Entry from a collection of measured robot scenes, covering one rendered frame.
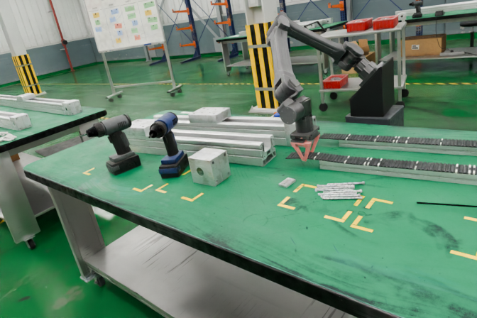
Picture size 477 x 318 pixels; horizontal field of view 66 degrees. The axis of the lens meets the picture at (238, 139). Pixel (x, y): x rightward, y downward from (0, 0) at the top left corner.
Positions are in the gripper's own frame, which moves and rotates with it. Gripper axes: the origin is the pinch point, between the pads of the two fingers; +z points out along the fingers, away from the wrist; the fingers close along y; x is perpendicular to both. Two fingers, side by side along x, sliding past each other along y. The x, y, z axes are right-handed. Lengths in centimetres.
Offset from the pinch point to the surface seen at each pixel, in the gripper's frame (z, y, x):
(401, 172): 2.5, 0.8, 29.6
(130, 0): -101, -365, -478
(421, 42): 30, -493, -38
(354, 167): 2.3, 0.9, 16.0
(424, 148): 2.2, -18.2, 32.9
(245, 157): 0.8, 4.7, -22.0
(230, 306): 60, 19, -31
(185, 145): -2, 5, -50
